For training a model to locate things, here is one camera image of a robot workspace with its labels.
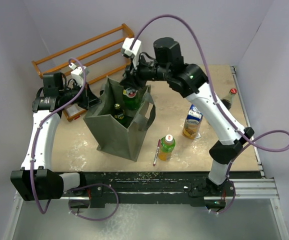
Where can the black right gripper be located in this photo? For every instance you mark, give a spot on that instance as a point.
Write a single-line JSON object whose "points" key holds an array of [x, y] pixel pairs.
{"points": [[132, 78]]}

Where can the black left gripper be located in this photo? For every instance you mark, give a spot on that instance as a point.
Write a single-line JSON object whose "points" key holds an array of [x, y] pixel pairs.
{"points": [[88, 99]]}

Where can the green Perrier glass bottle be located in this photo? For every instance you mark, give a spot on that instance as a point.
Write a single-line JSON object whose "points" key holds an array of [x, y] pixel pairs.
{"points": [[120, 116]]}

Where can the green canvas tote bag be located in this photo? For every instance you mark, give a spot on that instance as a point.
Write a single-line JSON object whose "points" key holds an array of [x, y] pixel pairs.
{"points": [[118, 130]]}

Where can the orange juice plastic bottle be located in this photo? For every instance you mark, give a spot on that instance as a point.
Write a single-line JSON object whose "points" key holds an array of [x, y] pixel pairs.
{"points": [[166, 147]]}

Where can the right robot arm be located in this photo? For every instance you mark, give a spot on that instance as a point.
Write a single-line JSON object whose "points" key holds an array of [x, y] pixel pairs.
{"points": [[190, 81]]}

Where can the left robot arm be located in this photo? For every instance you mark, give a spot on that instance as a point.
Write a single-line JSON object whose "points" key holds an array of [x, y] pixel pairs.
{"points": [[35, 180]]}

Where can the orange wooden shoe rack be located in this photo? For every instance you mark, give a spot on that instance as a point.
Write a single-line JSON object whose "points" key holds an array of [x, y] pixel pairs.
{"points": [[103, 52]]}

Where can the blue orange juice carton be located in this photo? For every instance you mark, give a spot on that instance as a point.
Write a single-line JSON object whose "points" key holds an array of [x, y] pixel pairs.
{"points": [[192, 123]]}

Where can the pink white marker pen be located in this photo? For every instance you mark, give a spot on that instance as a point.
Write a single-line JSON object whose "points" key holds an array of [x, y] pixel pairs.
{"points": [[156, 153]]}

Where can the dark cola glass bottle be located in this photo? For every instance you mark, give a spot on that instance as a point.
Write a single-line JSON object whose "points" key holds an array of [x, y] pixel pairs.
{"points": [[229, 98]]}

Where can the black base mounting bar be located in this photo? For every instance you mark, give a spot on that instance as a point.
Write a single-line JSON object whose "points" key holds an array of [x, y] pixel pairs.
{"points": [[171, 188]]}

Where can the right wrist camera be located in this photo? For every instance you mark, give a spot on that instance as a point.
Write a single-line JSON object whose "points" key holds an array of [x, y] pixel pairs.
{"points": [[132, 52]]}

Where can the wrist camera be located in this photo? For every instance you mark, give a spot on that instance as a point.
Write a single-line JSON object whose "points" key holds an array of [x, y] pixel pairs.
{"points": [[78, 74], [132, 52]]}

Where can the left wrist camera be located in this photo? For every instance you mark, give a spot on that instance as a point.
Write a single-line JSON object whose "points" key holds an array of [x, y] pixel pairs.
{"points": [[78, 74]]}

